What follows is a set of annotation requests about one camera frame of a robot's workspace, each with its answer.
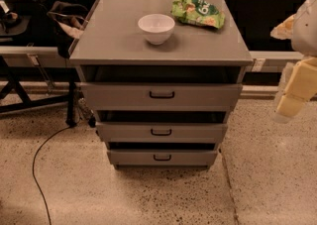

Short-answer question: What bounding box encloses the grey drawer cabinet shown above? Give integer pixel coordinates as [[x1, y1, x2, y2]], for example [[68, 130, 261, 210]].
[[68, 0, 255, 170]]

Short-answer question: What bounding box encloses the dark backpack on chair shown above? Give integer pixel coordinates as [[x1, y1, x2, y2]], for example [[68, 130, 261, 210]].
[[0, 0, 50, 42]]

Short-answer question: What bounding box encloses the black floor cable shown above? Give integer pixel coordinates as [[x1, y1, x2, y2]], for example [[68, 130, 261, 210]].
[[31, 125, 72, 225]]

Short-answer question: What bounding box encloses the grey top drawer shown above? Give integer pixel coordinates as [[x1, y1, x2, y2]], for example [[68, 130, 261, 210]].
[[81, 82, 242, 111]]

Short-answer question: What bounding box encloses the grey bottom drawer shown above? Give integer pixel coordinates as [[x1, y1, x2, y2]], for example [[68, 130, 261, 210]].
[[107, 150, 217, 167]]

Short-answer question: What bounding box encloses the green snack bag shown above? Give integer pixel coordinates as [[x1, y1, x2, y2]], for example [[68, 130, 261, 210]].
[[171, 0, 225, 29]]

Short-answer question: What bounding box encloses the grey drawer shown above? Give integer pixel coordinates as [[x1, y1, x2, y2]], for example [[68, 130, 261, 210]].
[[107, 150, 217, 167], [81, 82, 242, 111], [96, 122, 227, 143]]

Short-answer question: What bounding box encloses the white ceramic bowl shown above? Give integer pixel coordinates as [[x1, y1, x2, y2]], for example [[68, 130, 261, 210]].
[[138, 14, 175, 45]]

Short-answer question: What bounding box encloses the black metal stand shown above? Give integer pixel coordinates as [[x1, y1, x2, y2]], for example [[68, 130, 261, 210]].
[[0, 56, 76, 128]]

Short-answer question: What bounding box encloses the black bag with straps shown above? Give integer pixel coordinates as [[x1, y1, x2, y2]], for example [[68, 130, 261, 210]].
[[48, 1, 88, 58]]

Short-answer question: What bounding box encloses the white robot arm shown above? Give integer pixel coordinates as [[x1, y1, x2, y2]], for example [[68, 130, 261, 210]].
[[270, 0, 317, 123]]

